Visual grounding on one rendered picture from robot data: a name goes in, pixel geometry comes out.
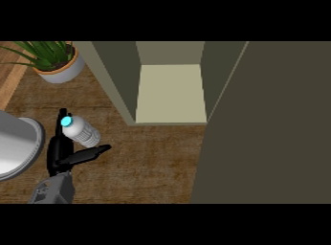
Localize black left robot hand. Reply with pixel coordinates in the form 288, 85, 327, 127
46, 107, 114, 177

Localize clear water bottle, blue cap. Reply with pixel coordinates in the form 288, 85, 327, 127
60, 115, 102, 148

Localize olive open cabinet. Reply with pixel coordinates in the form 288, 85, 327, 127
73, 41, 250, 126

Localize dark olive cabinet door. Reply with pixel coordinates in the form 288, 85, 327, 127
188, 41, 331, 205

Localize large grey metal pot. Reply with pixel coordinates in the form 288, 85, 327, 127
0, 102, 48, 183

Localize potted green plant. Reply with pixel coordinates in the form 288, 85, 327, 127
0, 41, 86, 84

